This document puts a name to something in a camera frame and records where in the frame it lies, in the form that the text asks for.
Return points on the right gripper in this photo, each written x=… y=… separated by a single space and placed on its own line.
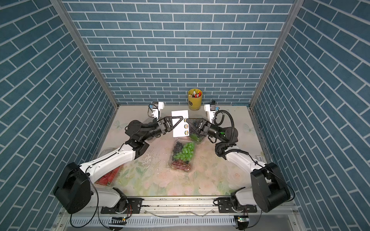
x=204 y=127

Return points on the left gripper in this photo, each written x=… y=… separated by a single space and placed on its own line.
x=165 y=126

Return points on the white sticker sheet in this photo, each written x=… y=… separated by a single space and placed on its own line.
x=183 y=129

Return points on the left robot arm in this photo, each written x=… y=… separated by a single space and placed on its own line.
x=75 y=187

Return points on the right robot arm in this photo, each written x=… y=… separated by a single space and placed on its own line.
x=268 y=187

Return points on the yellow pen cup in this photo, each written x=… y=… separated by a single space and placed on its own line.
x=194 y=103

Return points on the red markers in cup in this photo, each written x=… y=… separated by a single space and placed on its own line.
x=196 y=94

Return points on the clear box of mixed grapes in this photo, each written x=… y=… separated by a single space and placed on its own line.
x=182 y=155

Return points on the clear box of red berries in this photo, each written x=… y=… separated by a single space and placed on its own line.
x=108 y=178

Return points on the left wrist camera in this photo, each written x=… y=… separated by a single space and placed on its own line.
x=154 y=109

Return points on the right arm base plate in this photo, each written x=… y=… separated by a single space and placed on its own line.
x=230 y=205

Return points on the aluminium mounting rail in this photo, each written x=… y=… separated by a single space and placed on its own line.
x=168 y=205

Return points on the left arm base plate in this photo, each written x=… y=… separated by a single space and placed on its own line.
x=128 y=206

